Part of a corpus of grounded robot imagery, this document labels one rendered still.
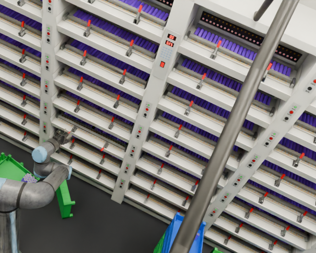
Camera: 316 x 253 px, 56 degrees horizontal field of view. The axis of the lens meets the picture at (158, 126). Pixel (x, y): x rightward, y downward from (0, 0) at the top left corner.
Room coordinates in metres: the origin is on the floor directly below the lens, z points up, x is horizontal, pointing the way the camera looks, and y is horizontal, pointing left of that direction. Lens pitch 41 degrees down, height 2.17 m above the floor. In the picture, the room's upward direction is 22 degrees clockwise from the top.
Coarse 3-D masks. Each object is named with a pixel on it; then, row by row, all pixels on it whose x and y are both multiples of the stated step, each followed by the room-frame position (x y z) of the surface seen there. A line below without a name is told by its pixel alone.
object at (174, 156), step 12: (144, 144) 1.43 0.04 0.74; (156, 144) 1.46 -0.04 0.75; (168, 144) 1.47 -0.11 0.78; (156, 156) 1.40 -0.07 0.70; (168, 156) 1.39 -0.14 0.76; (180, 156) 1.44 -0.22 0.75; (192, 156) 1.45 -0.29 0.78; (180, 168) 1.38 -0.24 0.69; (192, 168) 1.38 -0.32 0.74; (204, 168) 1.39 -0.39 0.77
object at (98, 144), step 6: (54, 114) 1.52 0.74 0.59; (60, 114) 1.57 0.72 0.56; (54, 120) 1.51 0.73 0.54; (60, 120) 1.52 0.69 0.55; (60, 126) 1.48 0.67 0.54; (66, 126) 1.50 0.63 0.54; (72, 126) 1.51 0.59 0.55; (72, 132) 1.47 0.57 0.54; (78, 132) 1.49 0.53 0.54; (84, 132) 1.50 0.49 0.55; (78, 138) 1.47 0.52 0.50; (84, 138) 1.46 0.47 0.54; (90, 138) 1.48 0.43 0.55; (96, 138) 1.49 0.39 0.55; (90, 144) 1.46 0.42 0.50; (96, 144) 1.45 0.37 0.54; (102, 144) 1.46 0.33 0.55; (108, 150) 1.44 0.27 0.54; (114, 150) 1.45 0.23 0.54; (120, 150) 1.47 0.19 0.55; (114, 156) 1.44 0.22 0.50; (120, 156) 1.43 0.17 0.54
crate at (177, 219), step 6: (180, 216) 1.14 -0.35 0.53; (174, 222) 1.08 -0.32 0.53; (180, 222) 1.13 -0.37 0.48; (204, 222) 1.14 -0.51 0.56; (174, 228) 1.07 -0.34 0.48; (174, 234) 1.03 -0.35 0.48; (198, 240) 1.05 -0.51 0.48; (168, 246) 0.93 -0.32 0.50; (192, 246) 1.00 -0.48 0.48; (198, 246) 1.01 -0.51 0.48; (168, 252) 0.88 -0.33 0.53; (192, 252) 0.96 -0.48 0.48; (198, 252) 0.97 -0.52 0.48
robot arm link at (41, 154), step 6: (42, 144) 1.16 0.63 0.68; (48, 144) 1.17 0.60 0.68; (36, 150) 1.09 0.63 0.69; (42, 150) 1.10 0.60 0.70; (48, 150) 1.13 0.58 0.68; (54, 150) 1.18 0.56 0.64; (36, 156) 1.08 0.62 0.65; (42, 156) 1.08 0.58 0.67; (48, 156) 1.12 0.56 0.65; (42, 162) 1.08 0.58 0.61
